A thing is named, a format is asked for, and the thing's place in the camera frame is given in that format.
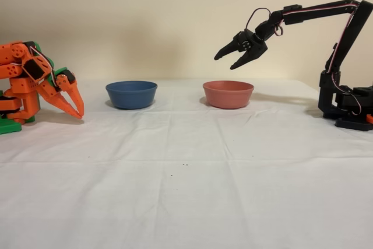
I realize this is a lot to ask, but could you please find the green robot base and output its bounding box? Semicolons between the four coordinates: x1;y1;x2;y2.
0;114;23;135

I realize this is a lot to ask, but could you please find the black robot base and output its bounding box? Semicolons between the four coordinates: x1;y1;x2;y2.
335;116;373;132

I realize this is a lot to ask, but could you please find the red bowl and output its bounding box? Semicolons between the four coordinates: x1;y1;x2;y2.
202;80;255;110

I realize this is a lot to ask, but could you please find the blue bowl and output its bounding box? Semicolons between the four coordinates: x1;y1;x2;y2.
105;80;159;110

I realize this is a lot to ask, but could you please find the white tablecloth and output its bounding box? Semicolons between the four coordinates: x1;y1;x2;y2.
0;78;373;249

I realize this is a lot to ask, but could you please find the orange arm servo cable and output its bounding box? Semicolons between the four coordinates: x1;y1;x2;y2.
27;43;57;88

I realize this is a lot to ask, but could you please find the black arm servo cable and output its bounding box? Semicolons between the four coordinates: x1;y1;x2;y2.
245;7;286;37

